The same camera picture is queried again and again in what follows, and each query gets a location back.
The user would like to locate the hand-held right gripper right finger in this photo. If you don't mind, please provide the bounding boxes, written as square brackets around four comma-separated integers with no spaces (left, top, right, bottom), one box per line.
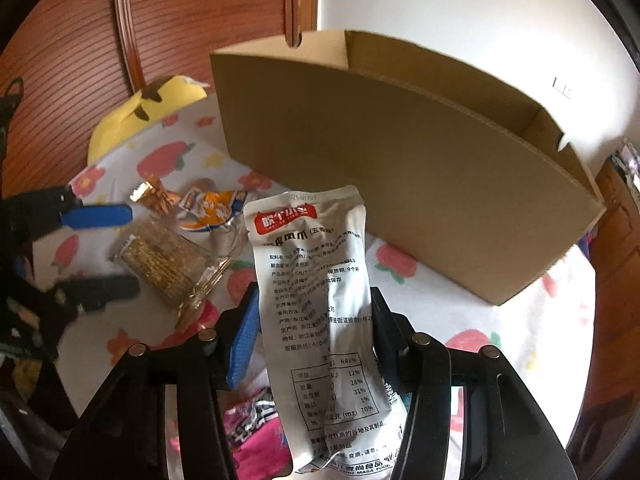
[367,287,578,480]

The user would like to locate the clutter on cabinet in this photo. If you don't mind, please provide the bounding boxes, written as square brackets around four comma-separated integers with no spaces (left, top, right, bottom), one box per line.
[610,140,640,191]

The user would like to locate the white printed snack packet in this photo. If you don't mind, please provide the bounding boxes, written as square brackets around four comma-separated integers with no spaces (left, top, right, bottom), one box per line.
[243,185,412,480]

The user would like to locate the yellow plush pillow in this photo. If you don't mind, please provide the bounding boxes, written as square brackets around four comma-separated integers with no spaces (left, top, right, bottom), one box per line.
[87,75,211,166]

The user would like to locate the brown cardboard box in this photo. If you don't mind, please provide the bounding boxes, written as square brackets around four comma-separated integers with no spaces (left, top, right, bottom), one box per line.
[209,29,607,307]

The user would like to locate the wooden cabinet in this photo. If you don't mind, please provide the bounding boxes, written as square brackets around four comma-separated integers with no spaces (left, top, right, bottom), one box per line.
[585,155,640,461]

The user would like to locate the orange and white snack packet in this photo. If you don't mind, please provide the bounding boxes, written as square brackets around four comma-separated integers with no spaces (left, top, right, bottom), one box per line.
[177,187,251,233]

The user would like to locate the pink snack packet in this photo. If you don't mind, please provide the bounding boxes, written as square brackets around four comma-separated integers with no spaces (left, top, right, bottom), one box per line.
[222,385,293,480]

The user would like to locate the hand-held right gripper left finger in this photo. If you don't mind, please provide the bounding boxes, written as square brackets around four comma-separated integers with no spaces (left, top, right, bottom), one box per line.
[50,284,262,480]

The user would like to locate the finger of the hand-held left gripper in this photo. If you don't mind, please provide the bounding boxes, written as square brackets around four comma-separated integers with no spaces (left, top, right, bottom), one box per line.
[30,274,141,318]
[20,186,135,231]

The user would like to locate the strawberry print bed sheet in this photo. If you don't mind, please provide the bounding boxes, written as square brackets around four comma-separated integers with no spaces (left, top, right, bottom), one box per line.
[55,95,601,480]

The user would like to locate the clear packet of golden snacks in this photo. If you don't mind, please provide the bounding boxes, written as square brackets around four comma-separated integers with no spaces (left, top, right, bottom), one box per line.
[111,215,248,331]

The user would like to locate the copper foil snack wrapper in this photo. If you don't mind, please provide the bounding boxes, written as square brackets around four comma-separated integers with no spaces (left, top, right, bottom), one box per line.
[130,174,181,216]

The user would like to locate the wooden headboard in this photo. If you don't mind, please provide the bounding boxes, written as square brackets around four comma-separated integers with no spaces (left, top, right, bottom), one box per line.
[0,0,321,201]

